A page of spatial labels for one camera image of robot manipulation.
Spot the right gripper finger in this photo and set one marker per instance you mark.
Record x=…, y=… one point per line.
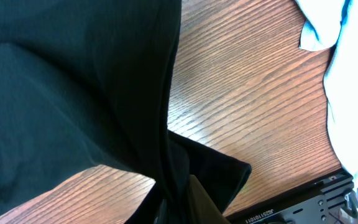
x=201, y=209

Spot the black t-shirt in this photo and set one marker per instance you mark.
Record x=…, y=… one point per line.
x=86, y=83

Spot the light blue t-shirt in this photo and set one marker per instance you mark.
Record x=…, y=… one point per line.
x=334, y=23

